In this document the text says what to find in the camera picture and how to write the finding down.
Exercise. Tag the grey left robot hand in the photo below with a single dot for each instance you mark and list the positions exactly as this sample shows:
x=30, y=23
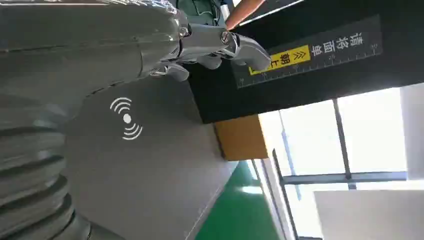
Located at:
x=82, y=46

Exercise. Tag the ribbed grey left arm sleeve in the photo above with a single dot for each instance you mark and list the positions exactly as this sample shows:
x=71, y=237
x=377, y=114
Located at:
x=30, y=179

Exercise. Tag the grey panel with wave symbol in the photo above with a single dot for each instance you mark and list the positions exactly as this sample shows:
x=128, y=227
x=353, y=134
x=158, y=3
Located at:
x=142, y=179

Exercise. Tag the orange rounded object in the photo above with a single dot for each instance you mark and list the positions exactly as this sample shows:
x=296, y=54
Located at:
x=243, y=11

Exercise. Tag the orange-yellow box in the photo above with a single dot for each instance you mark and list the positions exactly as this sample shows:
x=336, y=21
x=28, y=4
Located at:
x=242, y=139

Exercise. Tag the yellow arrow sticker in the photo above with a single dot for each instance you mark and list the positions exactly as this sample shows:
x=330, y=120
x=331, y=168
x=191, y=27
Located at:
x=291, y=58

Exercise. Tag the dark ruler label strip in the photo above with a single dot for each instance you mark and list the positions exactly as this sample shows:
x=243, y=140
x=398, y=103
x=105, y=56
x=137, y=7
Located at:
x=344, y=49

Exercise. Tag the black table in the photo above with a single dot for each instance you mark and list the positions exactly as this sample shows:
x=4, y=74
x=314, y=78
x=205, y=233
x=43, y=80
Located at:
x=348, y=86

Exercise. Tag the dark window frame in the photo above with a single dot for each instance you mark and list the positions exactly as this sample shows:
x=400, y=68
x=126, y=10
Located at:
x=342, y=149

